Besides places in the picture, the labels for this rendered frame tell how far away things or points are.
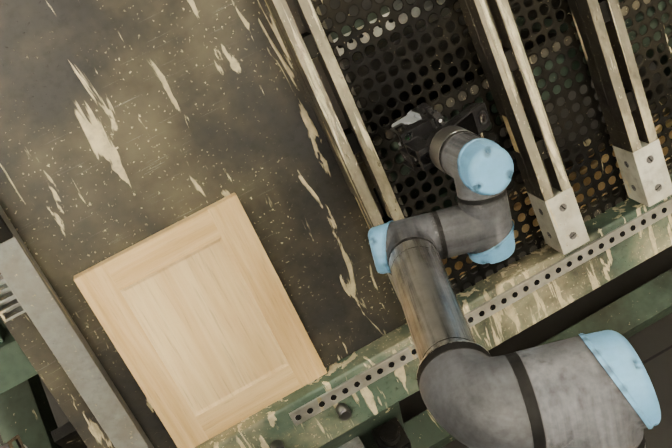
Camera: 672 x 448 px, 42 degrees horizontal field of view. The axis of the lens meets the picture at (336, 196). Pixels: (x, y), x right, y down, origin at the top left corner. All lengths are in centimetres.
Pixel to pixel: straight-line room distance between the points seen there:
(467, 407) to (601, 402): 14
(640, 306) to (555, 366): 158
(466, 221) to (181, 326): 58
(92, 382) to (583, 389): 92
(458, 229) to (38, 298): 71
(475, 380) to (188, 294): 73
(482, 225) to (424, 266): 14
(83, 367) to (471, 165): 77
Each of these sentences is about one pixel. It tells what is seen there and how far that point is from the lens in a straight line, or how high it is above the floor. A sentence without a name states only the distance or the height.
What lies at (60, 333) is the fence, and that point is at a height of 117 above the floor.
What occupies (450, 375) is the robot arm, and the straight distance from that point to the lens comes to 102.
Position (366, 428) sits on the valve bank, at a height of 75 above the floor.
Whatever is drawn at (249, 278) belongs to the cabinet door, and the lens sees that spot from 160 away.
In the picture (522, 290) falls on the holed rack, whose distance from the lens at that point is 177.
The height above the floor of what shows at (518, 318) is 84.
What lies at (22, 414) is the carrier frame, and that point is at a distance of 200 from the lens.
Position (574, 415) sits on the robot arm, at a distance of 100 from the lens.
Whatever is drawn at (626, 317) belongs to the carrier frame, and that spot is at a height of 18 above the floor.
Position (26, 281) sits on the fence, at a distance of 154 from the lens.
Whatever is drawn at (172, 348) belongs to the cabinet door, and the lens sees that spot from 163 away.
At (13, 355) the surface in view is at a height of 110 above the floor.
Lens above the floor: 252
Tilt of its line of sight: 60 degrees down
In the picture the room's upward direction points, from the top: 14 degrees counter-clockwise
